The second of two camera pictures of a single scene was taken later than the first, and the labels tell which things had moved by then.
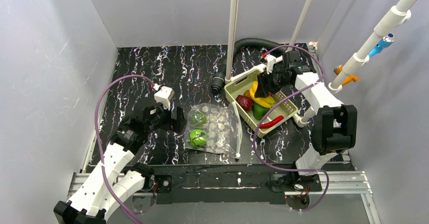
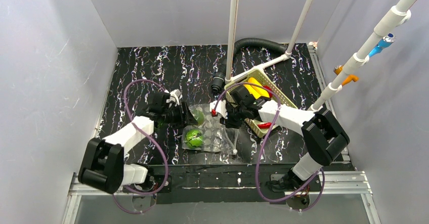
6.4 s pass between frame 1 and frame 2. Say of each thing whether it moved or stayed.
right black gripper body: moved
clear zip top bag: stayed
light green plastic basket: stayed
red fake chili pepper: stayed
